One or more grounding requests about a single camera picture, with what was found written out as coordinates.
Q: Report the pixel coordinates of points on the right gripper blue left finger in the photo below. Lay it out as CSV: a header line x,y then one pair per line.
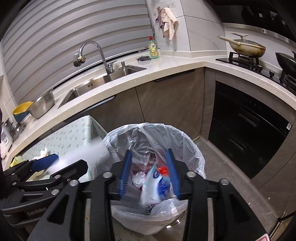
x,y
125,173

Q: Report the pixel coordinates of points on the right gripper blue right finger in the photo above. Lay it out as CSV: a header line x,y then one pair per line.
x,y
174,178

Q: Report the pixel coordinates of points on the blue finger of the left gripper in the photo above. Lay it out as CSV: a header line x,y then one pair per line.
x,y
44,163

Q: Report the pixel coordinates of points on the clear plastic bag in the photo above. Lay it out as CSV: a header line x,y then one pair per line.
x,y
139,179

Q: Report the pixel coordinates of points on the blue white wipes packet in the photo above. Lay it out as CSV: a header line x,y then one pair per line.
x,y
156,187

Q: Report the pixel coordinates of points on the metal scouring ball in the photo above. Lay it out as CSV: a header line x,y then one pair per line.
x,y
148,207

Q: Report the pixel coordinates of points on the yellow green snack bag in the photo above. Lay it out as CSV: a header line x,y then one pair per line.
x,y
16,160

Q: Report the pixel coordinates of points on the trash bin with liner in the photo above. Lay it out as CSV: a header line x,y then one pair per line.
x,y
148,143

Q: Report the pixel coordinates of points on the chrome kitchen faucet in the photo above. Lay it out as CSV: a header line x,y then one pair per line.
x,y
80,58

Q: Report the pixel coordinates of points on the metal steamer rack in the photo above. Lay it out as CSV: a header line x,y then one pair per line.
x,y
15,130

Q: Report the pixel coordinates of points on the white floral rice cooker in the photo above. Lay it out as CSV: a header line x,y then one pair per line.
x,y
6,140

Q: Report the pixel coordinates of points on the floral patterned tablecloth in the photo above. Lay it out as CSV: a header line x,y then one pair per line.
x,y
69,143

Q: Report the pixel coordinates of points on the yellow blue plastic basin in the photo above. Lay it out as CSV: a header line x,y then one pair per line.
x,y
21,111

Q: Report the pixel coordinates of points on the stainless steel colander bowl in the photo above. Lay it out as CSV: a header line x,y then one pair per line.
x,y
42,104

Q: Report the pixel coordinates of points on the black built-in oven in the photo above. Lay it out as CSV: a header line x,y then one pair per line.
x,y
246,130

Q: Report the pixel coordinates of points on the stainless steel sink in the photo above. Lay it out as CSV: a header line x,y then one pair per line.
x,y
95,82

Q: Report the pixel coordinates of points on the dark scrubber by sink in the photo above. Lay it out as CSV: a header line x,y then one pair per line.
x,y
143,58

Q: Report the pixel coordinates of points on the grey window blind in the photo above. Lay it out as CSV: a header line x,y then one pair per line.
x,y
39,46

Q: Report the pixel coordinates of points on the green dish soap bottle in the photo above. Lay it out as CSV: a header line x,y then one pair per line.
x,y
153,48

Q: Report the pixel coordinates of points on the cream frying pan with lid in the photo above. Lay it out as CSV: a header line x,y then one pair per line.
x,y
244,46

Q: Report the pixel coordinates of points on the black gas stove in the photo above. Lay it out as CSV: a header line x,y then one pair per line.
x,y
252,64

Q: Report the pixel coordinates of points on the pink hanging dish towel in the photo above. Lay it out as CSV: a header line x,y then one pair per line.
x,y
166,21

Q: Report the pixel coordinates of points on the black wok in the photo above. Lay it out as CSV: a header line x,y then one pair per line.
x,y
286,62

